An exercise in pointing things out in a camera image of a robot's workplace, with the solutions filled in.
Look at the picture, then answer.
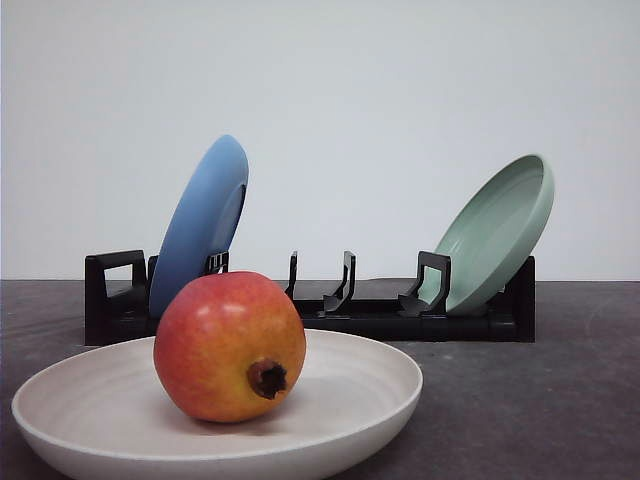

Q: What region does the red yellow pomegranate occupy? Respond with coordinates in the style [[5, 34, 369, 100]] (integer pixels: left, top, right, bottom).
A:
[[154, 271, 306, 423]]

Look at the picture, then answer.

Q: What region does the white plate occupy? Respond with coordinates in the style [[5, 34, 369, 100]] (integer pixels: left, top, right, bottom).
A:
[[13, 331, 424, 479]]

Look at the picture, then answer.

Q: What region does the blue plate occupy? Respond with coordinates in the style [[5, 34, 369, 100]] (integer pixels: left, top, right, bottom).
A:
[[150, 135, 249, 318]]

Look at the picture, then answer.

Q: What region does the green plate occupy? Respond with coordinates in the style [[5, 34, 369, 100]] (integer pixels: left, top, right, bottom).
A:
[[418, 154, 555, 315]]

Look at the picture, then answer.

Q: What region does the black plate rack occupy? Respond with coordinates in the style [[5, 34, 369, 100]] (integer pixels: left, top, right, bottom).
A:
[[85, 250, 537, 346]]

